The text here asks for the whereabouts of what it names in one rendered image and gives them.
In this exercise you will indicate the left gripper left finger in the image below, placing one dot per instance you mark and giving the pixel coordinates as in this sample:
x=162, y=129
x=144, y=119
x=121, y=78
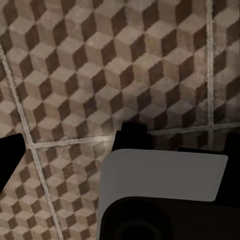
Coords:
x=12, y=149

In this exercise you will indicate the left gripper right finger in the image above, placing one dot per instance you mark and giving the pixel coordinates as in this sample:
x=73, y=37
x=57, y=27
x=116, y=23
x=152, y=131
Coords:
x=232, y=149

